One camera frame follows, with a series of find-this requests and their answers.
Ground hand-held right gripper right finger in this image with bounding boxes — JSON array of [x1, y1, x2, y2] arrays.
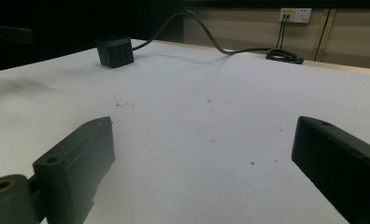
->
[[291, 116, 370, 224]]

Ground white wall socket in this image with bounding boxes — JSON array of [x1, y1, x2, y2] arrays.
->
[[278, 7, 313, 24]]

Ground black cube power socket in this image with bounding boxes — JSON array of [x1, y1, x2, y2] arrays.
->
[[95, 35, 135, 69]]

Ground black plug cables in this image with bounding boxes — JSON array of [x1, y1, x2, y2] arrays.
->
[[276, 14, 291, 50]]

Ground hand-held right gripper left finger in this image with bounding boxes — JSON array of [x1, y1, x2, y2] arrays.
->
[[32, 116, 116, 224]]

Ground black power cable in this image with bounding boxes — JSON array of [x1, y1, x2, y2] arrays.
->
[[132, 9, 305, 65]]

